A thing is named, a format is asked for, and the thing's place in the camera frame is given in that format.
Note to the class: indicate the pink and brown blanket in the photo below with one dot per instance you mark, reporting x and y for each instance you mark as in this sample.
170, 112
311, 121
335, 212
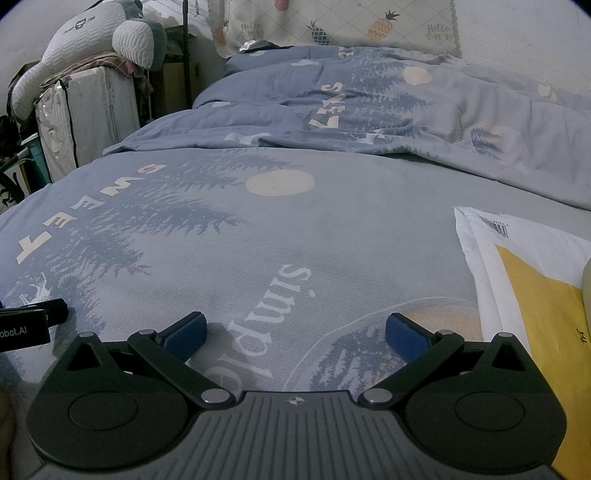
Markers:
106, 62

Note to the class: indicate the teal plastic bin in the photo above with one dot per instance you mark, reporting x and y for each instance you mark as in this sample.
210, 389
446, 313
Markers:
37, 157

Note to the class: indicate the olive and beige shoe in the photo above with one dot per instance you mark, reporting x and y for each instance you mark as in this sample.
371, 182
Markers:
588, 286

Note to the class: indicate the black metal clothes rack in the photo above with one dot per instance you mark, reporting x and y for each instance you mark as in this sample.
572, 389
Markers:
187, 55

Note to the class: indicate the cardboard box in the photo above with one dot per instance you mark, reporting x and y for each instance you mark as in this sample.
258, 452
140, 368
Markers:
173, 78

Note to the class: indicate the white and yellow mailing bag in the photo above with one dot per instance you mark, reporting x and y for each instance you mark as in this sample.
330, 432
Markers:
531, 277

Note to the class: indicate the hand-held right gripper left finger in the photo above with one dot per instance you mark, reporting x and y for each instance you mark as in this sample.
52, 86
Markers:
184, 339

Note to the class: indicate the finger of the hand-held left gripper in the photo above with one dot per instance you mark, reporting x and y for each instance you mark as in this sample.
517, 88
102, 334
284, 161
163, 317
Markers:
57, 311

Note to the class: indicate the grey and white plush toy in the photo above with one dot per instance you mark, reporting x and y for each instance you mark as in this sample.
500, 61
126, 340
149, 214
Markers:
78, 46

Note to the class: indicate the grey-blue printed bed sheet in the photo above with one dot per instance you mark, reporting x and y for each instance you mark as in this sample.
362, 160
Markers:
277, 230

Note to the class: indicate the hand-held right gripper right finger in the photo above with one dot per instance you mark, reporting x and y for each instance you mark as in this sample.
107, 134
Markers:
406, 339

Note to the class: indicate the blue printed duvet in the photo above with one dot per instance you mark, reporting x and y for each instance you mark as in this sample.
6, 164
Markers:
369, 115

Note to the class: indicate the white quilted storage bag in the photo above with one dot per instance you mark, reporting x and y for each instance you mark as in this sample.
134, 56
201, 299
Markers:
87, 120

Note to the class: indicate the pineapple print cloth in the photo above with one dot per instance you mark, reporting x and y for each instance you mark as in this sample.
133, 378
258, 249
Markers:
346, 23

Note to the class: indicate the silver foil wrapper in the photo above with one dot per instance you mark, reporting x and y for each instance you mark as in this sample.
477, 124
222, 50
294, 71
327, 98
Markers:
254, 45

